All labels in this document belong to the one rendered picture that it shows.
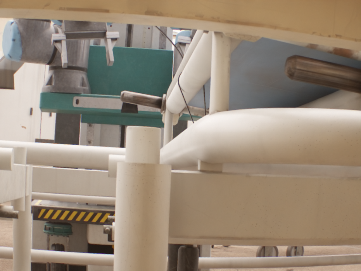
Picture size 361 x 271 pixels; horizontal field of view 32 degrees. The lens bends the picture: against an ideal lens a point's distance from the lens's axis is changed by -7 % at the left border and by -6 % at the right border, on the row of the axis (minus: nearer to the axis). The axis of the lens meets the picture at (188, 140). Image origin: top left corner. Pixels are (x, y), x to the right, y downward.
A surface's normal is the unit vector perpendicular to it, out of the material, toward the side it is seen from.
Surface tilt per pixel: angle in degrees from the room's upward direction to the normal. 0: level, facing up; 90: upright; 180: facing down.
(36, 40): 99
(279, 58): 173
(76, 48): 91
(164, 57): 90
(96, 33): 155
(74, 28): 66
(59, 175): 90
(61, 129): 90
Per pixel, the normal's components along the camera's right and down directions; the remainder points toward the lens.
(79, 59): 0.73, 0.00
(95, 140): 0.18, -0.04
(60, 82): -0.02, -0.39
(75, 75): 0.51, -0.36
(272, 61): -0.18, 0.98
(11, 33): -0.83, 0.01
